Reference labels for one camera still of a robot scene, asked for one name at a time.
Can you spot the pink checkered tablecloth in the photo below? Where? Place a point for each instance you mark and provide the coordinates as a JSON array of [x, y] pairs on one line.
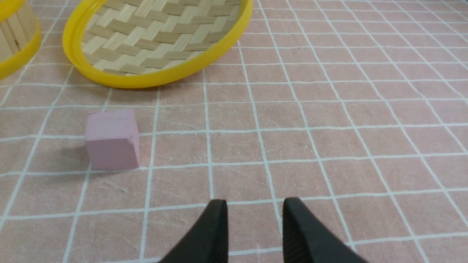
[[357, 107]]

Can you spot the pink cube block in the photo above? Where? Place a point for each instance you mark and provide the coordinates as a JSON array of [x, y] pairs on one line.
[[112, 140]]

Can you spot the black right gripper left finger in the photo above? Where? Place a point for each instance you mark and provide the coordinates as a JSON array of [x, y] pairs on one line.
[[207, 241]]

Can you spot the yellow rimmed bamboo steamer basket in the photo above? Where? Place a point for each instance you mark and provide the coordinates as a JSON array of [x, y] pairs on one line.
[[20, 35]]

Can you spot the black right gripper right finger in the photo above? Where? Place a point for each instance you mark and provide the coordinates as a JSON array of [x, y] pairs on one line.
[[307, 240]]

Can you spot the yellow rimmed woven steamer lid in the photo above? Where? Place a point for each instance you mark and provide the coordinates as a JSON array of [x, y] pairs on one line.
[[132, 44]]

